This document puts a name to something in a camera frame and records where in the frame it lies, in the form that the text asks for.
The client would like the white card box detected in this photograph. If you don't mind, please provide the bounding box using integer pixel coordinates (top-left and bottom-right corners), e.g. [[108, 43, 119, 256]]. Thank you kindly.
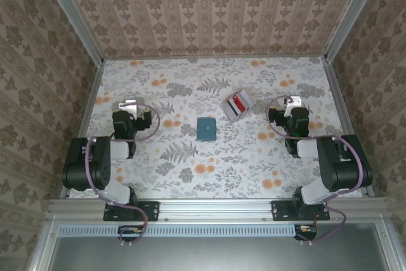
[[220, 88, 256, 124]]

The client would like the teal card holder wallet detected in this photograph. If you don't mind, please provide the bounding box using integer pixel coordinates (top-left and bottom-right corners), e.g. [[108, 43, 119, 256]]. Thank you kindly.
[[195, 117, 218, 142]]

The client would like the red credit card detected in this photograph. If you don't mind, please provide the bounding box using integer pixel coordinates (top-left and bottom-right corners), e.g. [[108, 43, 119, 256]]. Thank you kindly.
[[232, 92, 251, 112]]

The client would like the floral table cover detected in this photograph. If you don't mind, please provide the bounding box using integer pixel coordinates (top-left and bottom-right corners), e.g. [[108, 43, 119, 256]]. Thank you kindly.
[[68, 56, 364, 201]]

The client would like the black connector box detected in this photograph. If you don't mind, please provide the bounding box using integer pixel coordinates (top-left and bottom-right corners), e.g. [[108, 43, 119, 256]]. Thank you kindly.
[[117, 225, 147, 242], [294, 223, 318, 242]]

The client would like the grey metal sheet panel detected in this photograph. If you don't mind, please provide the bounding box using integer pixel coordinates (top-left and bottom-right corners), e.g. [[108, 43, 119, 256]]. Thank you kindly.
[[47, 235, 391, 271]]

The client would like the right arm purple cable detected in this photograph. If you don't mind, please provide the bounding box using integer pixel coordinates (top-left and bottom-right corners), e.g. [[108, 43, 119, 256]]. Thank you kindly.
[[267, 95, 365, 246]]

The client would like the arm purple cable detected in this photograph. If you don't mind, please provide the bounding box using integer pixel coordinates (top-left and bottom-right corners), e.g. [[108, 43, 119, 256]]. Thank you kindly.
[[82, 102, 162, 247], [267, 95, 365, 246]]

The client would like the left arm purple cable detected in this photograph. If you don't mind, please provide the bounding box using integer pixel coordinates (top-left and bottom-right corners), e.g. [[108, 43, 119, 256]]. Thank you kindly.
[[82, 102, 162, 247]]

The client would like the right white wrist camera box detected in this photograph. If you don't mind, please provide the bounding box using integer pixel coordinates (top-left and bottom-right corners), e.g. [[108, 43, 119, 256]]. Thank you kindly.
[[283, 95, 303, 109]]

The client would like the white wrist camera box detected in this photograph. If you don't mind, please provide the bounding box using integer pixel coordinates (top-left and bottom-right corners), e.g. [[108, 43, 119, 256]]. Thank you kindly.
[[283, 95, 303, 109], [118, 98, 140, 119]]

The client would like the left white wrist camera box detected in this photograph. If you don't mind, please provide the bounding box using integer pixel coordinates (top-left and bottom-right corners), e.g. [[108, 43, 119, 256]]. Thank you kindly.
[[118, 98, 140, 119]]

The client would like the aluminium side rail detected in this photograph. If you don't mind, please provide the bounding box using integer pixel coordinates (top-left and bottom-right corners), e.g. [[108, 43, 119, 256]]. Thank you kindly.
[[59, 60, 106, 199], [323, 56, 376, 198]]

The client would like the thin aluminium edge rail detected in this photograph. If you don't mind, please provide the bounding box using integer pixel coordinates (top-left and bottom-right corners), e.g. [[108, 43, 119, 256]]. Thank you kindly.
[[103, 53, 327, 62]]

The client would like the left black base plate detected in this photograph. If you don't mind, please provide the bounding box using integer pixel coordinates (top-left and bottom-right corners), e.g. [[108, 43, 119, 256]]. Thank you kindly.
[[103, 200, 160, 222]]

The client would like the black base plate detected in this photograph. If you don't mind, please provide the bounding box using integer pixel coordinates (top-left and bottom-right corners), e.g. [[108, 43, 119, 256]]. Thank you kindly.
[[103, 200, 160, 222], [271, 200, 331, 222]]

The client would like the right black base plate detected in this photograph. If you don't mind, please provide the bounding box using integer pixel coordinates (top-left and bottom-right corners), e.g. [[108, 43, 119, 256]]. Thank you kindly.
[[271, 200, 331, 222]]

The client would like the aluminium cross rail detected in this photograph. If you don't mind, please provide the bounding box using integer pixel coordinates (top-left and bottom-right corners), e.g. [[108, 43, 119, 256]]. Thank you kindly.
[[47, 197, 388, 221]]

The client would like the aluminium frame post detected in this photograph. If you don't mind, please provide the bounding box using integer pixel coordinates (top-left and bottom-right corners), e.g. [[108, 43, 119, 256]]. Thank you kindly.
[[36, 0, 105, 65], [324, 0, 387, 62]]

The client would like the grey slotted cable duct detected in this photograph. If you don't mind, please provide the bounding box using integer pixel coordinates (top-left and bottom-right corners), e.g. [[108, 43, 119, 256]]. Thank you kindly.
[[58, 223, 299, 238]]

